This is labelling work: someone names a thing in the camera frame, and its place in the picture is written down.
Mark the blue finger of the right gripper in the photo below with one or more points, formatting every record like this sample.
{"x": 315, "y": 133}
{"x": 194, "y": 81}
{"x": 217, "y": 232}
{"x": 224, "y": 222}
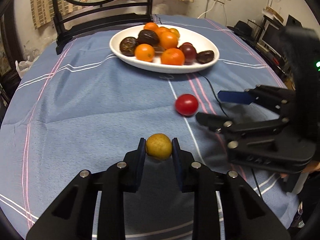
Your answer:
{"x": 236, "y": 97}

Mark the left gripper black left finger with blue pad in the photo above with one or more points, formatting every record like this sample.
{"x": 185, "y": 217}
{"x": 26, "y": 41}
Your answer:
{"x": 93, "y": 199}

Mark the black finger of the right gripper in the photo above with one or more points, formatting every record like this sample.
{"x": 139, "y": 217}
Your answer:
{"x": 215, "y": 122}

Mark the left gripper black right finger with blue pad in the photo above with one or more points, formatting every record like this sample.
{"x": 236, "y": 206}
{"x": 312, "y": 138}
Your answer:
{"x": 224, "y": 202}

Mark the red cherry tomato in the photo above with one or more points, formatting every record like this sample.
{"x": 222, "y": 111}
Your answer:
{"x": 186, "y": 104}
{"x": 187, "y": 43}

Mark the small dark passion fruit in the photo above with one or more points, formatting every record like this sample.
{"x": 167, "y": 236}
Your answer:
{"x": 205, "y": 56}

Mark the small yellow longan fruit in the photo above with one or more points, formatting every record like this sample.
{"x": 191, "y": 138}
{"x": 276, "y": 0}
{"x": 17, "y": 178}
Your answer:
{"x": 159, "y": 146}

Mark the large front mandarin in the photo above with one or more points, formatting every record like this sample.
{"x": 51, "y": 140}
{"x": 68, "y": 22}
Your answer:
{"x": 173, "y": 56}

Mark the small orange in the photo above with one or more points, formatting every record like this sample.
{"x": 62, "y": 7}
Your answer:
{"x": 160, "y": 30}
{"x": 175, "y": 32}

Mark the small orange top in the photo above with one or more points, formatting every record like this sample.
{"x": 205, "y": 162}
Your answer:
{"x": 160, "y": 30}

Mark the white oval plate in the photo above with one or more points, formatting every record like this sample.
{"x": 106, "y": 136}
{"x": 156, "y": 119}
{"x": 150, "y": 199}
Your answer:
{"x": 200, "y": 43}

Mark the computer monitor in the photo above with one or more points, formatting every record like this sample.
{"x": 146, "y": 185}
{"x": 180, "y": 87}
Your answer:
{"x": 271, "y": 39}

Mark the black hat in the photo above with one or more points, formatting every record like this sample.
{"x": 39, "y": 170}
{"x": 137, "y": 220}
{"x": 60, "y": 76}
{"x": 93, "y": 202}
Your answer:
{"x": 241, "y": 29}

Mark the black speaker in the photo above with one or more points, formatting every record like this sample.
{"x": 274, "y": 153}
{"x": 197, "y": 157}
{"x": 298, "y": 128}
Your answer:
{"x": 291, "y": 21}

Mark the blue striped tablecloth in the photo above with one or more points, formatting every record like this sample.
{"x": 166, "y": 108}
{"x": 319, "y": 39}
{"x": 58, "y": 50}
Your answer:
{"x": 85, "y": 108}

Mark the white plastic bag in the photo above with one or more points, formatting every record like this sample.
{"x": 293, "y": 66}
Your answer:
{"x": 23, "y": 66}

